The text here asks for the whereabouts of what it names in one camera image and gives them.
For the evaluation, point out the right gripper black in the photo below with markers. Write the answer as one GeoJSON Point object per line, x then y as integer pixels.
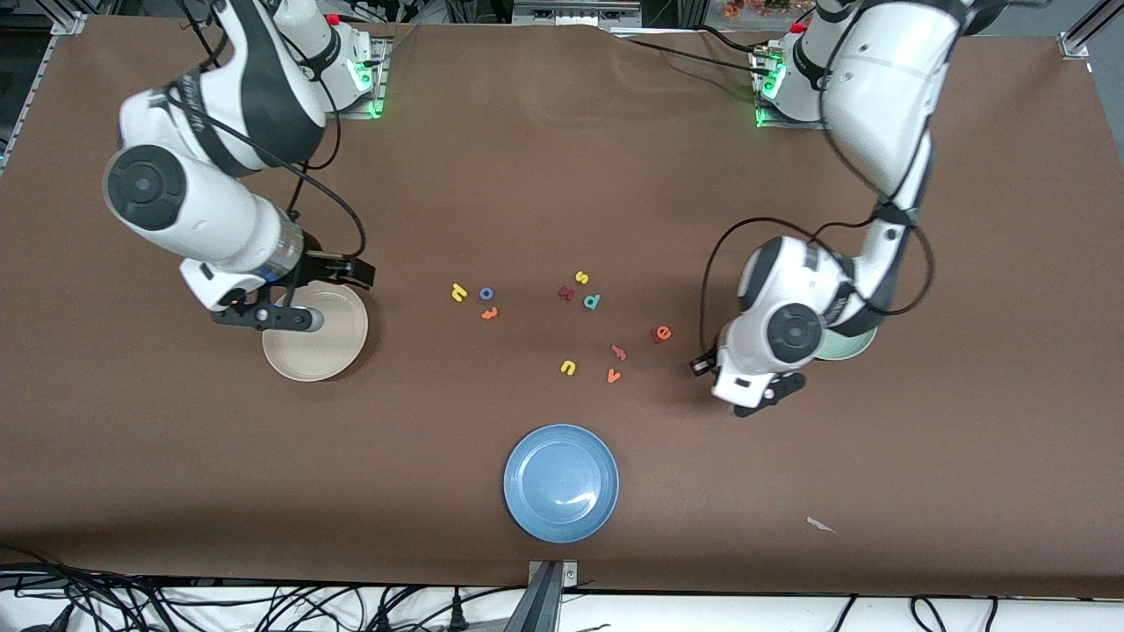
{"type": "Point", "coordinates": [321, 266]}

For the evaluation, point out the yellow foam letter h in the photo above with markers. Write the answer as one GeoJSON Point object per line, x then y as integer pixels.
{"type": "Point", "coordinates": [458, 293]}

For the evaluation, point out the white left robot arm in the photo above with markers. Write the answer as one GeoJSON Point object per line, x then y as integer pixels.
{"type": "Point", "coordinates": [878, 96]}

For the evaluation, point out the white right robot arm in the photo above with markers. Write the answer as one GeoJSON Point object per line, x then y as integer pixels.
{"type": "Point", "coordinates": [219, 219]}

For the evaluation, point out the beige plate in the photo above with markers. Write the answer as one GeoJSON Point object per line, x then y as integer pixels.
{"type": "Point", "coordinates": [325, 347]}

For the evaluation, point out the pink foam letter f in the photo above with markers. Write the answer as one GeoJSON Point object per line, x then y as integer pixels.
{"type": "Point", "coordinates": [619, 353]}

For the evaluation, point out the pale green plate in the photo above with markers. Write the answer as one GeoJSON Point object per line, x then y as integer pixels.
{"type": "Point", "coordinates": [852, 347]}

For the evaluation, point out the blue plate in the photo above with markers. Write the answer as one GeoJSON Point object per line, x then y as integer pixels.
{"type": "Point", "coordinates": [562, 483]}

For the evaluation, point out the white torn paper scrap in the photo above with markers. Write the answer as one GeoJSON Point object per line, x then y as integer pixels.
{"type": "Point", "coordinates": [819, 524]}

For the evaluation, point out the brown table cover sheet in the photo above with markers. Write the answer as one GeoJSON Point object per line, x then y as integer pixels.
{"type": "Point", "coordinates": [176, 456]}

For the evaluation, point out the grey metal equipment box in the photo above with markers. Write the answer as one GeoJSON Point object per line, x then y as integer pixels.
{"type": "Point", "coordinates": [571, 13]}

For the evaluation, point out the orange patterned object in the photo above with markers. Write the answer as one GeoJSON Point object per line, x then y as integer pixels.
{"type": "Point", "coordinates": [755, 9]}

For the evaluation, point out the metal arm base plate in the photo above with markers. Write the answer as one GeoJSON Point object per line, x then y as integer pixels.
{"type": "Point", "coordinates": [790, 125]}
{"type": "Point", "coordinates": [382, 79]}

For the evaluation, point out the grey metal camera bracket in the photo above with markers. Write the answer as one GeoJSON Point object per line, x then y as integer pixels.
{"type": "Point", "coordinates": [549, 606]}

